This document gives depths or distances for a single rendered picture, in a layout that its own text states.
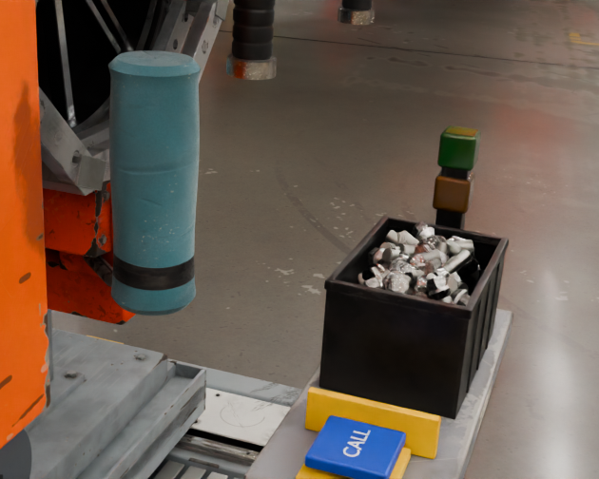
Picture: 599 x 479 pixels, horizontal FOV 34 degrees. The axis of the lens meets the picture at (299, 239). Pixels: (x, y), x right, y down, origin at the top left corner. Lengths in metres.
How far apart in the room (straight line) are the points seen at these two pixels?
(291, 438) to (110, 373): 0.59
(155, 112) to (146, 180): 0.07
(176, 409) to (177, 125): 0.63
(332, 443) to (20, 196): 0.33
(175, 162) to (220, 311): 1.18
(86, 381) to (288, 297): 0.87
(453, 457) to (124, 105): 0.45
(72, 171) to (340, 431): 0.40
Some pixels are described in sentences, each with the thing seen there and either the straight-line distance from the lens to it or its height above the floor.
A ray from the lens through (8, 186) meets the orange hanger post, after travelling 0.69.
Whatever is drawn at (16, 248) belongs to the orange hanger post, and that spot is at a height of 0.67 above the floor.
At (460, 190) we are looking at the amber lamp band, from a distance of 1.10.
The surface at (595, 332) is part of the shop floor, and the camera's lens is 2.24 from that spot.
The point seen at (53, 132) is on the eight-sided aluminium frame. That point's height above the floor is 0.66.
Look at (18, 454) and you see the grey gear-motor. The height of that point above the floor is 0.33.
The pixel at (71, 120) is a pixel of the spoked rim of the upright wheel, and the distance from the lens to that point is 1.23.
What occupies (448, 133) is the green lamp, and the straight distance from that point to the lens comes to 1.09.
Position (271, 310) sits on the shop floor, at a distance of 2.15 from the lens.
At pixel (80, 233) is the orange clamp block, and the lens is 1.12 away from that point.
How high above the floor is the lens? 0.94
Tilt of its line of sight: 22 degrees down
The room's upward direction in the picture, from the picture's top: 4 degrees clockwise
